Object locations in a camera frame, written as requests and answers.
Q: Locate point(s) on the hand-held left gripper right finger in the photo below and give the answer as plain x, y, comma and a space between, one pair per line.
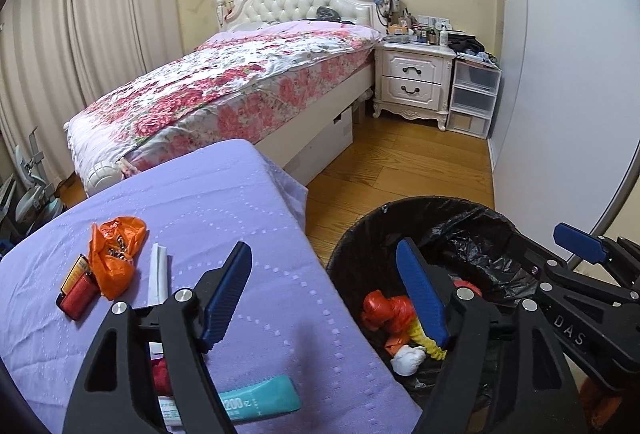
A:
422, 294

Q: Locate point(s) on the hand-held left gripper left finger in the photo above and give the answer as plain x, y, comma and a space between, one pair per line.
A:
225, 294

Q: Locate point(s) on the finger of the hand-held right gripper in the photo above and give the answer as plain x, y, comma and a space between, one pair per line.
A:
575, 279
580, 244

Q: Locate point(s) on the red plastic bag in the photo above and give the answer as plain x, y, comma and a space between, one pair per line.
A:
387, 311

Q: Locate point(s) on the yellow foam net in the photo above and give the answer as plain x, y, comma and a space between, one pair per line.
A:
430, 349

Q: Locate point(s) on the white tissue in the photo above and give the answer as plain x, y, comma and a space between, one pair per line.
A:
407, 360

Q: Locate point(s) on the bin with black bag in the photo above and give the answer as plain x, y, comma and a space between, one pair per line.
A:
380, 234

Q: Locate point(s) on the dark red cloth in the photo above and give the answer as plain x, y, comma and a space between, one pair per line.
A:
161, 374

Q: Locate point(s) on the orange plastic bag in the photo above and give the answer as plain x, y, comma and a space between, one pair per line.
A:
115, 259

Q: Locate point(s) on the red label small bottle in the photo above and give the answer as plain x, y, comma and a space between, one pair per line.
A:
82, 296

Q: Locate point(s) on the yellow label small bottle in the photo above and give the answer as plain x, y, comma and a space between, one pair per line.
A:
72, 271

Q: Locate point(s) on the person's right forearm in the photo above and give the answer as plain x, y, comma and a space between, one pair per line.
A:
594, 406

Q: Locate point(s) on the purple tablecloth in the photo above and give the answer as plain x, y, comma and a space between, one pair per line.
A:
200, 194

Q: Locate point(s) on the white sliding wardrobe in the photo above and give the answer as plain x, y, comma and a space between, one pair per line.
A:
560, 88

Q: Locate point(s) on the clear plastic drawer unit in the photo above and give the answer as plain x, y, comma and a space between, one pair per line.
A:
472, 98

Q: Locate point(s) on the floral quilt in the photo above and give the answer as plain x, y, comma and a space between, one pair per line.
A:
215, 83

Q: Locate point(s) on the grey desk chair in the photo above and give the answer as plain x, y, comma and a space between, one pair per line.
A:
35, 194

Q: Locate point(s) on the white nightstand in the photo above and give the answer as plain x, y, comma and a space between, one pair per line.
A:
412, 78

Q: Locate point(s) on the black items on drawer unit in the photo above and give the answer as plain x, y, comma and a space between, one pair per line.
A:
470, 46

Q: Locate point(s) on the group of bottles on nightstand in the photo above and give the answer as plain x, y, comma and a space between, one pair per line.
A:
415, 28

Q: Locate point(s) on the beige curtain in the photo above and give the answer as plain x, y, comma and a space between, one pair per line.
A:
35, 63
125, 23

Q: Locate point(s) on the white wall socket strip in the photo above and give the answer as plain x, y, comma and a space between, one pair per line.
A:
435, 21

